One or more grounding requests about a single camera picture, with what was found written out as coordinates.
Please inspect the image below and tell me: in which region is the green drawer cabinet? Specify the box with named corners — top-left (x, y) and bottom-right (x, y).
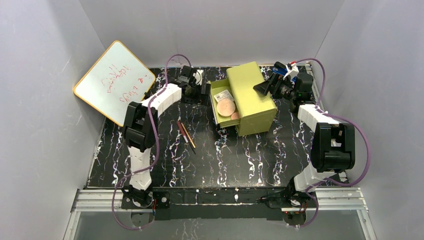
top-left (210, 61), bottom-right (277, 136)

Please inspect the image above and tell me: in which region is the small round pink compact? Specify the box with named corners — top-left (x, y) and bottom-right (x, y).
top-left (230, 112), bottom-right (240, 120)

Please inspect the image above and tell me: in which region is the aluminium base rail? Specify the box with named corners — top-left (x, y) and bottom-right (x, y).
top-left (64, 187), bottom-right (376, 240)

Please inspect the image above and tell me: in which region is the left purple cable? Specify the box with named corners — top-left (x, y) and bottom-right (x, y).
top-left (110, 53), bottom-right (193, 231)

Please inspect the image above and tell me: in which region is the red and black makeup pen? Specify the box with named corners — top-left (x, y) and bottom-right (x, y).
top-left (176, 120), bottom-right (196, 154)

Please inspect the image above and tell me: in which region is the large round pink compact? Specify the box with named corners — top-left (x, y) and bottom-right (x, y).
top-left (216, 98), bottom-right (236, 118)

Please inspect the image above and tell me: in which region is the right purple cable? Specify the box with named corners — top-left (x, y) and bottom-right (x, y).
top-left (298, 56), bottom-right (372, 229)

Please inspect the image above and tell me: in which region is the gold makeup pencil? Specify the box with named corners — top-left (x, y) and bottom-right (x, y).
top-left (181, 123), bottom-right (196, 149)

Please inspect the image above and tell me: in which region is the white square makeup box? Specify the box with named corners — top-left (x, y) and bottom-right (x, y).
top-left (213, 89), bottom-right (235, 103)

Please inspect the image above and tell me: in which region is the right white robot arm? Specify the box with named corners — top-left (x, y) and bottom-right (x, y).
top-left (253, 72), bottom-right (355, 205)

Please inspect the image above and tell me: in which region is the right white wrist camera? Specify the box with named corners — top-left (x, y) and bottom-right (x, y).
top-left (283, 61), bottom-right (299, 81)

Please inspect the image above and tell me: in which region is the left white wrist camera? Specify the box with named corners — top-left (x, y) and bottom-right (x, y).
top-left (195, 69), bottom-right (205, 86)

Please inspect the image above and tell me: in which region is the whiteboard with yellow frame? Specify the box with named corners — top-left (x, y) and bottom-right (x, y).
top-left (73, 40), bottom-right (156, 127)

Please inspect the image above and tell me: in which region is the purple cable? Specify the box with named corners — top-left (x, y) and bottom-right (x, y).
top-left (298, 56), bottom-right (372, 229)
top-left (110, 53), bottom-right (193, 231)

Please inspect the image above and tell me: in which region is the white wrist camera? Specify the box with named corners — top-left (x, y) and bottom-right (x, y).
top-left (283, 61), bottom-right (299, 81)
top-left (195, 69), bottom-right (205, 86)

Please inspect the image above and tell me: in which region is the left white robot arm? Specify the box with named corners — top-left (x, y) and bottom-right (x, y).
top-left (122, 65), bottom-right (211, 208)

